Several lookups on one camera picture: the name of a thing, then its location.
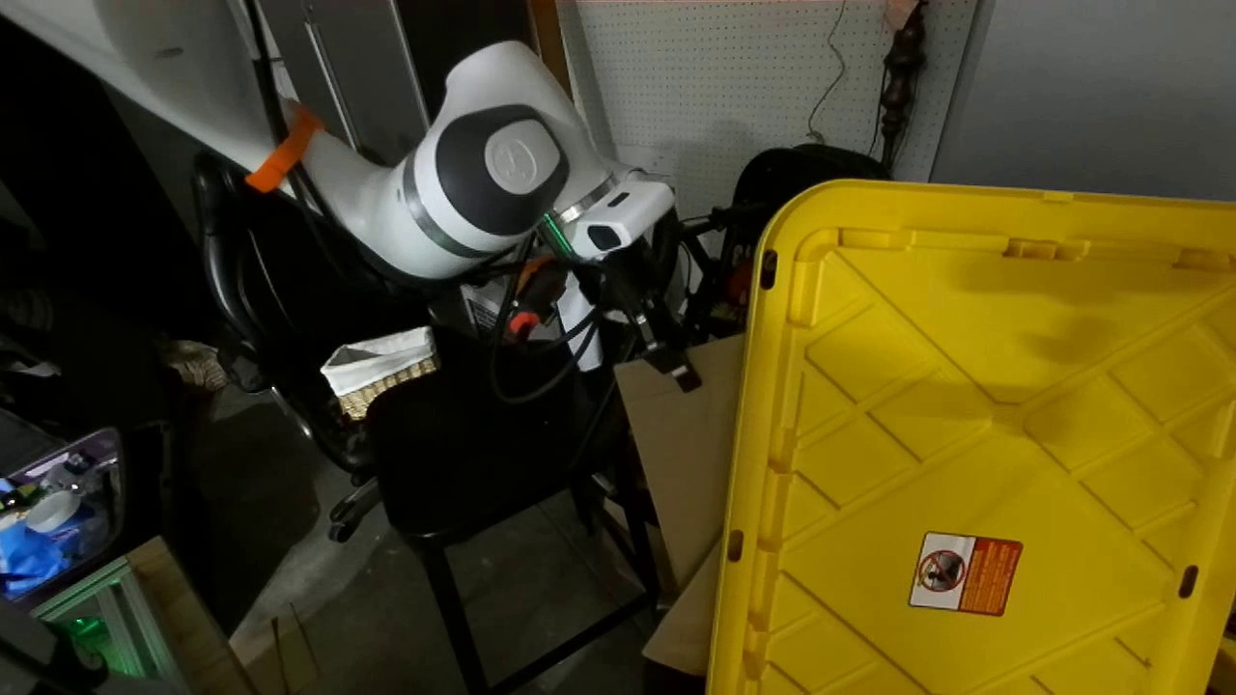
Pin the beige woven basket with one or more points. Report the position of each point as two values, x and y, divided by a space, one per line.
379 367

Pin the brown wooden beam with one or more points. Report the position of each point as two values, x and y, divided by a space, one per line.
545 41

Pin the black vertical panel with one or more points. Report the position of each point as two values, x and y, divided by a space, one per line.
478 25

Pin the yellow plastic bin lid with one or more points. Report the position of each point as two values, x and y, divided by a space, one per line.
992 448

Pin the aluminium extrusion frame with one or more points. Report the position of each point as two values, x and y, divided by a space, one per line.
121 619

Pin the black backpack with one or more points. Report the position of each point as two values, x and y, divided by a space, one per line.
799 178

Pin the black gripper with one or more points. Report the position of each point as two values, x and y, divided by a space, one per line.
651 290

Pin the black metal chair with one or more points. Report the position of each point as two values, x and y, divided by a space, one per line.
478 448

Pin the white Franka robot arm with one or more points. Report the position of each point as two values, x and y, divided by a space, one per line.
505 160

